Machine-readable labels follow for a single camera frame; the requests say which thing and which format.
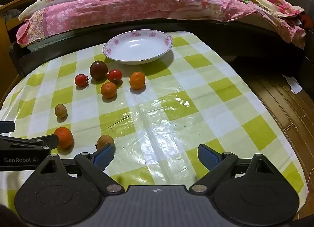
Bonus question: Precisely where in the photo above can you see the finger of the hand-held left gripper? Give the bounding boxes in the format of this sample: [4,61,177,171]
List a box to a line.
[0,134,59,150]
[0,121,16,134]

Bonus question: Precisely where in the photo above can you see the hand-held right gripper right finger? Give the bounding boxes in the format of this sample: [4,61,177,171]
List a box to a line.
[189,144,277,193]

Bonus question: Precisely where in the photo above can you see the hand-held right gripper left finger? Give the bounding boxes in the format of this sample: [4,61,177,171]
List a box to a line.
[37,143,125,195]

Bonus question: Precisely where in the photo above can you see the small brown fruit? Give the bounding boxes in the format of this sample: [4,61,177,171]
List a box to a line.
[55,104,67,119]
[95,134,115,151]

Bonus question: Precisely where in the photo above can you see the orange tomato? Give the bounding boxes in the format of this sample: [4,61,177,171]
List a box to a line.
[53,127,74,150]
[129,71,146,89]
[100,82,117,99]

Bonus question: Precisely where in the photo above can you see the red cherry tomato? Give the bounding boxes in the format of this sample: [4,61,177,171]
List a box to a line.
[75,74,91,87]
[108,69,123,83]

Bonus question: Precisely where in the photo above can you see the dark purple tomato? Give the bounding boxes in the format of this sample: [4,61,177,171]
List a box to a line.
[89,60,109,81]

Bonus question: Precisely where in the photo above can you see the white floral-rim plate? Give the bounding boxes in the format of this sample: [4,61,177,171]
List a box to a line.
[102,29,174,66]

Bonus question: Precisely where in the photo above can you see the green checkered tablecloth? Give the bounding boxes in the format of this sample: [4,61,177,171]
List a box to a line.
[0,30,309,218]

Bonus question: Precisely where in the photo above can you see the wooden cabinet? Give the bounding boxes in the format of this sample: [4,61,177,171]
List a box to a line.
[0,0,44,102]

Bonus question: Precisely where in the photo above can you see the white paper scrap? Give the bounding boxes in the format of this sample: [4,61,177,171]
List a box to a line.
[282,74,303,94]

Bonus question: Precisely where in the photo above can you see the pink floral blanket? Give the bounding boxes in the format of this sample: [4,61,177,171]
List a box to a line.
[5,0,306,49]

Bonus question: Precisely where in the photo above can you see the dark bed frame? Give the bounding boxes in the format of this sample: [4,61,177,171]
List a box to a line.
[8,17,307,77]

